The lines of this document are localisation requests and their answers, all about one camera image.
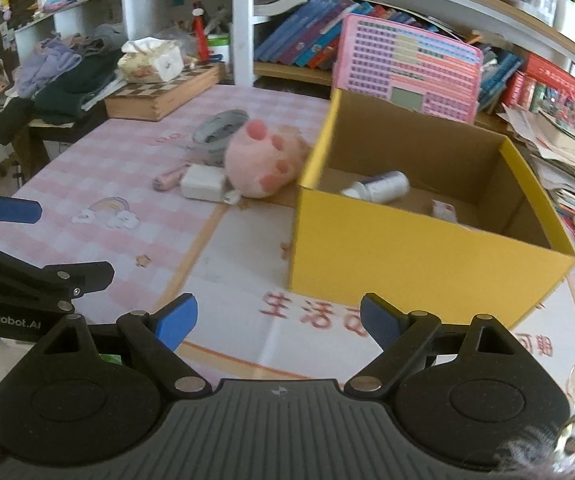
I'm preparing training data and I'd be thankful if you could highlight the red white pen toy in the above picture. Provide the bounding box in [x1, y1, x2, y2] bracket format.
[192, 3, 209, 62]

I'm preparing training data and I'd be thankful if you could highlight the green white jar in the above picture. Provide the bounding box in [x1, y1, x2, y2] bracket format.
[207, 34, 231, 64]

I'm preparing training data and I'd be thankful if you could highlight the pile of dark clothes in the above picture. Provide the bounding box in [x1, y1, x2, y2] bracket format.
[0, 24, 127, 145]

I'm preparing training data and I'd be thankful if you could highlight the white spray bottle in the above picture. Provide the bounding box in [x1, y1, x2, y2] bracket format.
[341, 171, 410, 205]

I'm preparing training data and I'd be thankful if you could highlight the wooden chess board box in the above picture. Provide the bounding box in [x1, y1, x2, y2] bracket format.
[104, 63, 225, 122]

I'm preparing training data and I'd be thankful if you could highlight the row of blue books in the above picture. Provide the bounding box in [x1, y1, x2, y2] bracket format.
[254, 0, 417, 67]

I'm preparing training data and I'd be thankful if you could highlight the white power adapter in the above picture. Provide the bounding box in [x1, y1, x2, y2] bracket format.
[180, 165, 242, 205]

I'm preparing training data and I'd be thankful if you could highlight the small white red packet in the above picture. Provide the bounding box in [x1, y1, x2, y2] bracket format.
[432, 200, 458, 223]

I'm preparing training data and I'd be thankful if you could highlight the pink plush pig toy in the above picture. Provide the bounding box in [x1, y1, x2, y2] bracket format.
[224, 119, 311, 198]

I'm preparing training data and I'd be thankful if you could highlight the stack of papers and books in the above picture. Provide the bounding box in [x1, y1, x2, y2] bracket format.
[497, 102, 575, 311]

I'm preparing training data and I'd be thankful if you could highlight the yellow cardboard box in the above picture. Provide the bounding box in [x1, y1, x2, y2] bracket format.
[289, 90, 575, 327]

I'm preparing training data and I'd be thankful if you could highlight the pink keyboard learning tablet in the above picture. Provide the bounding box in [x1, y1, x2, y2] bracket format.
[333, 14, 483, 125]

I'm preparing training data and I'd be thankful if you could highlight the red book on shelf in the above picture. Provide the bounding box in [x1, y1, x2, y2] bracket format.
[501, 51, 575, 112]

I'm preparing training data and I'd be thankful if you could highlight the floral tissue box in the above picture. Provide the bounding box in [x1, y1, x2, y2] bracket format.
[117, 37, 184, 84]

